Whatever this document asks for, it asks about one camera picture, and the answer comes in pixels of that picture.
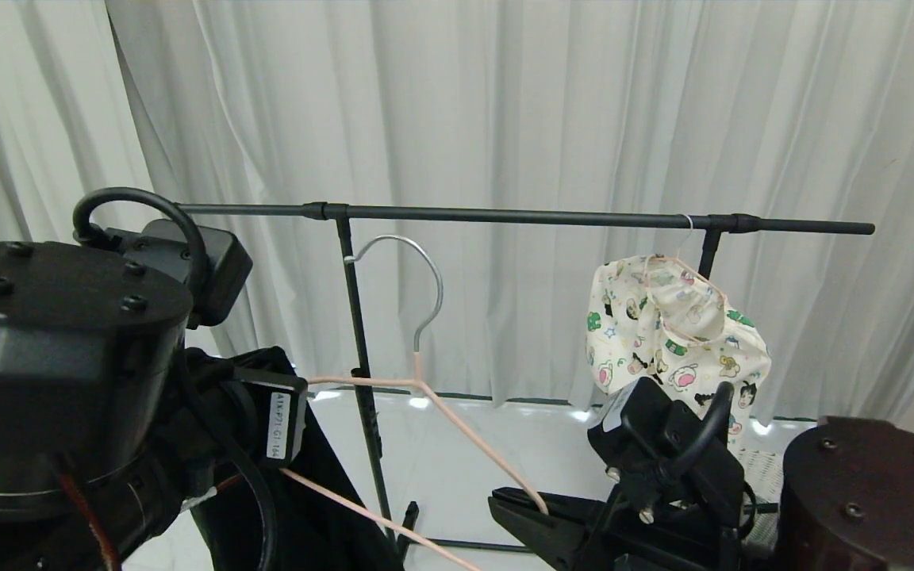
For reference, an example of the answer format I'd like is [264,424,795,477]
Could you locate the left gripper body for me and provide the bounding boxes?
[187,366,309,492]

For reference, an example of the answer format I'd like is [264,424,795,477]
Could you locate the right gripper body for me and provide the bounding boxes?
[560,508,743,571]

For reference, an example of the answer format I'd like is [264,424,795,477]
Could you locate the black garment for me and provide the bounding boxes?
[187,347,404,571]

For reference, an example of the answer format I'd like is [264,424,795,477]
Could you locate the cream printed garment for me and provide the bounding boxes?
[586,254,773,449]

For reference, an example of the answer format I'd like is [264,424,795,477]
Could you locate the pink clothes hanger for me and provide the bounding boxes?
[641,214,729,343]
[278,234,551,571]

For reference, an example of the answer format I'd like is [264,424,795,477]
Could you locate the white laundry basket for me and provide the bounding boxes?
[731,448,785,508]

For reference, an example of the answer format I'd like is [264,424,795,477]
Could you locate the black clothes rack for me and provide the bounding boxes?
[171,202,876,556]

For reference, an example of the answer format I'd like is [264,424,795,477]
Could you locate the white curtain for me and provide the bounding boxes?
[0,0,156,247]
[104,0,914,429]

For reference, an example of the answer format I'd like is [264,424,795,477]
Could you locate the black cable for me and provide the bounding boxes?
[659,382,737,481]
[72,188,279,571]

